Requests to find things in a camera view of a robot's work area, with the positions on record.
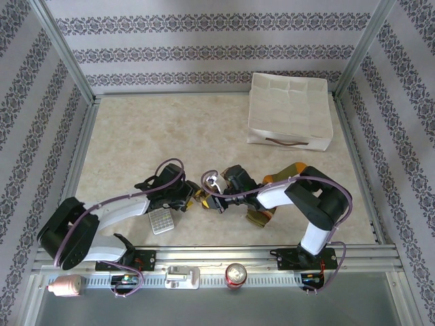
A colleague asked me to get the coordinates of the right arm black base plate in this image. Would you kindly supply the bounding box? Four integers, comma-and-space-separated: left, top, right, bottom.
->
275, 247, 339, 272

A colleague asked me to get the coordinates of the aluminium back rail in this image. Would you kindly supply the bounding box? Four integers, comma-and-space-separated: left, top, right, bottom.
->
93, 90, 254, 103

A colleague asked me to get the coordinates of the small circuit board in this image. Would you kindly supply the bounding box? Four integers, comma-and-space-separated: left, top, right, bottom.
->
300, 273, 324, 287
110, 274, 140, 286

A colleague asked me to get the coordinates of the red soda can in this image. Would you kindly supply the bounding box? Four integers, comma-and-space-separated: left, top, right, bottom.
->
224, 262, 248, 290

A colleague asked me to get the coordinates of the brown box handle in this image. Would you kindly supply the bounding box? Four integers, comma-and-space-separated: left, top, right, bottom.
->
265, 137, 309, 147

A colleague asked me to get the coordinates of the pink plastic bottle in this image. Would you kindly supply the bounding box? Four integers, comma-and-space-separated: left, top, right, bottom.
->
46, 274, 82, 298

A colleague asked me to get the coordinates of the aluminium side rail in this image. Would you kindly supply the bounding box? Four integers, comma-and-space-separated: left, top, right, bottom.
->
47, 100, 101, 249
332, 96, 392, 245

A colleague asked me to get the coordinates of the aluminium frame post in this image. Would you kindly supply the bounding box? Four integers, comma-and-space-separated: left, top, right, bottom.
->
332, 0, 398, 101
29, 0, 98, 105

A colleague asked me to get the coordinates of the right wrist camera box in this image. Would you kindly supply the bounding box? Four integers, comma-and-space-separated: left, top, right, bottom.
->
205, 172, 224, 194

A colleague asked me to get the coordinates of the white plastic bracket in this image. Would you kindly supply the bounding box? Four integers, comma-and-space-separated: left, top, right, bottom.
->
164, 266, 201, 290

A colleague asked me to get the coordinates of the white divided organizer box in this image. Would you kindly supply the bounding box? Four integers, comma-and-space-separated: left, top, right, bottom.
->
246, 71, 334, 153

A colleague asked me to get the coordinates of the brown argyle sock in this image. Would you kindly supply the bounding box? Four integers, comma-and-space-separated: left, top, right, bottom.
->
192, 170, 236, 204

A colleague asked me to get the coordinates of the white scientific calculator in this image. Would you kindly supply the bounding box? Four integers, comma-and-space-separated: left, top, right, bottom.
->
148, 207, 177, 236

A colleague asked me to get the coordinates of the aluminium front frame rail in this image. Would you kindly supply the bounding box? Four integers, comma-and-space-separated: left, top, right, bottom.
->
32, 247, 404, 274

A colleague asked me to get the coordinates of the slotted cable duct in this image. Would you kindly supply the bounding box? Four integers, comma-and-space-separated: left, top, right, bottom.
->
46, 273, 327, 289

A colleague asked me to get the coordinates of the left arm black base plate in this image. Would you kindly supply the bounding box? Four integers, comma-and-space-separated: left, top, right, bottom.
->
96, 249, 157, 272

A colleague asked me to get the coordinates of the green striped sock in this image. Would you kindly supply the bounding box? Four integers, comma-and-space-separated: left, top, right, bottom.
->
245, 162, 309, 229

